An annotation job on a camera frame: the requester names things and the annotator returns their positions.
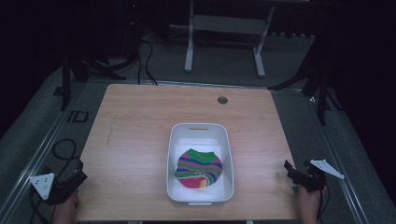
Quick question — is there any black cable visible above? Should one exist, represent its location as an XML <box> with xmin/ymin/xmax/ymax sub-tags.
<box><xmin>27</xmin><ymin>186</ymin><xmax>54</xmax><ymax>224</ymax></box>
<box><xmin>50</xmin><ymin>138</ymin><xmax>78</xmax><ymax>179</ymax></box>
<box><xmin>136</xmin><ymin>36</ymin><xmax>159</xmax><ymax>86</ymax></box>

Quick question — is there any person's right hand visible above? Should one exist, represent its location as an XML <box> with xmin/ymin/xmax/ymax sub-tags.
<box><xmin>296</xmin><ymin>184</ymin><xmax>329</xmax><ymax>224</ymax></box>

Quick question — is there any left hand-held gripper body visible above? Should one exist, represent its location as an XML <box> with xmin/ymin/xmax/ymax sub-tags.
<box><xmin>28</xmin><ymin>170</ymin><xmax>82</xmax><ymax>206</ymax></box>

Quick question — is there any white metal table frame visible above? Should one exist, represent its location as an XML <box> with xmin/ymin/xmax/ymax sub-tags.
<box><xmin>184</xmin><ymin>0</ymin><xmax>276</xmax><ymax>78</ymax></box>

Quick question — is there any striped colourful knitted cloth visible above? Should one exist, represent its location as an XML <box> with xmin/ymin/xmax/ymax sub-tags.
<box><xmin>174</xmin><ymin>147</ymin><xmax>224</xmax><ymax>189</ymax></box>

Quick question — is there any black tripod stand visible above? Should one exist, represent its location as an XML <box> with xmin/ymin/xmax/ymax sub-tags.
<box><xmin>59</xmin><ymin>0</ymin><xmax>141</xmax><ymax>112</ymax></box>
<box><xmin>268</xmin><ymin>18</ymin><xmax>344</xmax><ymax>126</ymax></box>

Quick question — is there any white plastic bin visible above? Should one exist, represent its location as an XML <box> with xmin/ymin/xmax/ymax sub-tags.
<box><xmin>165</xmin><ymin>122</ymin><xmax>235</xmax><ymax>206</ymax></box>

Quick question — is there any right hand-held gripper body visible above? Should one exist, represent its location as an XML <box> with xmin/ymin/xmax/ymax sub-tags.
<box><xmin>298</xmin><ymin>159</ymin><xmax>346</xmax><ymax>192</ymax></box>

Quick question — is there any person's left hand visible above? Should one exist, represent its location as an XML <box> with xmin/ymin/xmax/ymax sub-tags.
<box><xmin>51</xmin><ymin>189</ymin><xmax>80</xmax><ymax>224</ymax></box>

